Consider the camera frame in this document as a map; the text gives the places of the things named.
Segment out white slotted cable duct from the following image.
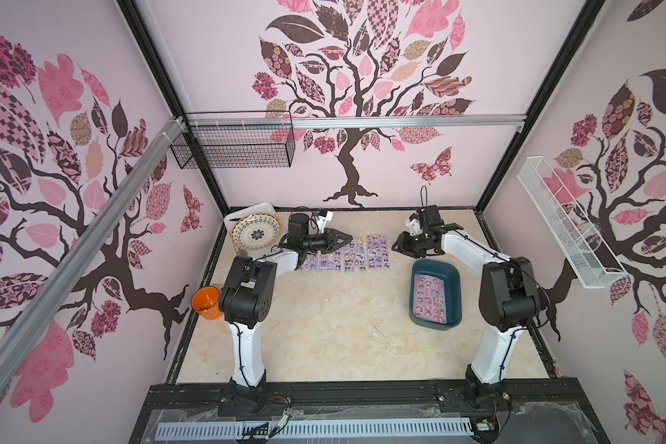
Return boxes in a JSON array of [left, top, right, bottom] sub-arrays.
[[154, 417, 474, 442]]

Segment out orange mug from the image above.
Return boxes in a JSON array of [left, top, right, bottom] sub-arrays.
[[191, 287, 223, 321]]

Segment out teal plastic storage box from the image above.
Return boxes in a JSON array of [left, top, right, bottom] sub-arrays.
[[409, 259, 463, 331]]

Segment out aluminium rail wall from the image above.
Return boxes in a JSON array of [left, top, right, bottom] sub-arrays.
[[0, 117, 186, 394], [189, 114, 527, 130]]

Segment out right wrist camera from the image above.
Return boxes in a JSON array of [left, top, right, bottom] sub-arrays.
[[406, 215, 424, 236]]

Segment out white wire basket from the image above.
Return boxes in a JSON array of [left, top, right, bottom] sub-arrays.
[[517, 157, 628, 290]]

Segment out black wire basket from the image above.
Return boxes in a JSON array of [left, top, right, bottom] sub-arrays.
[[170, 111, 296, 169]]

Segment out white square tray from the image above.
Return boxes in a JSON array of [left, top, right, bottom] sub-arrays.
[[224, 202, 286, 259]]

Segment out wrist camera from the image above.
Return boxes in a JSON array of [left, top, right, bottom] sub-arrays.
[[313, 209, 333, 233], [406, 215, 424, 236]]

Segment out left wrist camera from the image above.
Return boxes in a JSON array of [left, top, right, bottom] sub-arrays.
[[313, 209, 333, 233]]

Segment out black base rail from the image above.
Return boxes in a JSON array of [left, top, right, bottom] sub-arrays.
[[131, 379, 608, 443]]

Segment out aluminium rail back wall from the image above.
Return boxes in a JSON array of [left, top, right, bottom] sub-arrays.
[[189, 114, 527, 130]]

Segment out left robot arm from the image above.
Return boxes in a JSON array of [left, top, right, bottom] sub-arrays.
[[218, 210, 353, 390]]

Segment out aluminium rail left wall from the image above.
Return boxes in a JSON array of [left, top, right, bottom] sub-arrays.
[[0, 117, 186, 394]]

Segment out pink sticker sheet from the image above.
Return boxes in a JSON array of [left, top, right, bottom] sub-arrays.
[[317, 251, 342, 272], [413, 274, 447, 324], [301, 253, 319, 271]]

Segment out patterned ceramic plate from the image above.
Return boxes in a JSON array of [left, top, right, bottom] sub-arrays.
[[231, 213, 283, 251]]

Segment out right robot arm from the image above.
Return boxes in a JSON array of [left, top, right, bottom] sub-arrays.
[[392, 205, 540, 390]]

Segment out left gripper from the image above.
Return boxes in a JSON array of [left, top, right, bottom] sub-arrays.
[[302, 228, 352, 255]]

